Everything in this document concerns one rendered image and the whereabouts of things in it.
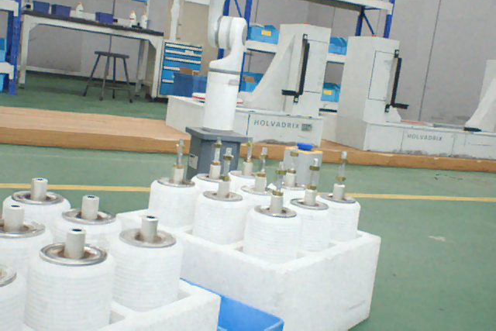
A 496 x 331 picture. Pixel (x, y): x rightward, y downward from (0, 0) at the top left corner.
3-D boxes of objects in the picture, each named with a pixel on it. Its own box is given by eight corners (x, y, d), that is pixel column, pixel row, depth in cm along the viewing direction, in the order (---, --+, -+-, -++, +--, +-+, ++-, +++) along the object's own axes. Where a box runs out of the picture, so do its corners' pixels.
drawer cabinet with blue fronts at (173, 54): (142, 97, 712) (149, 38, 703) (180, 101, 734) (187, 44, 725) (157, 102, 661) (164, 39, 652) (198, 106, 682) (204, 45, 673)
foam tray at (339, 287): (105, 301, 120) (115, 213, 117) (226, 264, 152) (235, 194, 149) (267, 380, 98) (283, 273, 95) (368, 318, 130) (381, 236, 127)
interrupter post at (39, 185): (25, 199, 93) (28, 178, 92) (39, 198, 95) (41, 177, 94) (36, 203, 91) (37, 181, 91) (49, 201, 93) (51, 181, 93)
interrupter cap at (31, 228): (-33, 228, 76) (-33, 222, 76) (22, 220, 82) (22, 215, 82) (2, 244, 71) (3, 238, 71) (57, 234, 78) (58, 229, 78)
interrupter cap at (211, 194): (249, 204, 110) (249, 200, 110) (211, 202, 107) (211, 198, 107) (232, 194, 117) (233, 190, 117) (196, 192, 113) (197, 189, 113)
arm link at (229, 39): (251, 20, 175) (243, 80, 177) (219, 16, 176) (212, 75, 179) (244, 16, 166) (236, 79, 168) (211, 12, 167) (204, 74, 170)
